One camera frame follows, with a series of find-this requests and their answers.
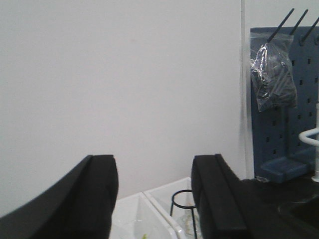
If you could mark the white gooseneck faucet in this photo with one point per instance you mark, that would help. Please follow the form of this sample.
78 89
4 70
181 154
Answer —
311 137

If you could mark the right white plastic bin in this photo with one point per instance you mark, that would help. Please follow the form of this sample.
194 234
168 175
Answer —
160 198

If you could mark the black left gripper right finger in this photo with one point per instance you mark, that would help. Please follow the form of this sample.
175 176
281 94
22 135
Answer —
227 210

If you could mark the white plastic bin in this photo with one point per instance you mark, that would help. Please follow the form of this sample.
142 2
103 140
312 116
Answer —
134 217
160 198

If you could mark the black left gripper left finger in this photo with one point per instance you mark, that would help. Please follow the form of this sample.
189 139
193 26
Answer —
79 206

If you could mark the plastic bag of pegs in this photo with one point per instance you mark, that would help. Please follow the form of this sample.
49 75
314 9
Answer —
272 71

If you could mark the black wire stand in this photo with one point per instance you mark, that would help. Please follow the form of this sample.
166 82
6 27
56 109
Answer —
183 209

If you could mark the middle white plastic bin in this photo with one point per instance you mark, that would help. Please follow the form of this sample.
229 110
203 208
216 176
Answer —
134 217

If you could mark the blue pegboard drying rack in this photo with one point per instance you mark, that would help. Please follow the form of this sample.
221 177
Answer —
278 153

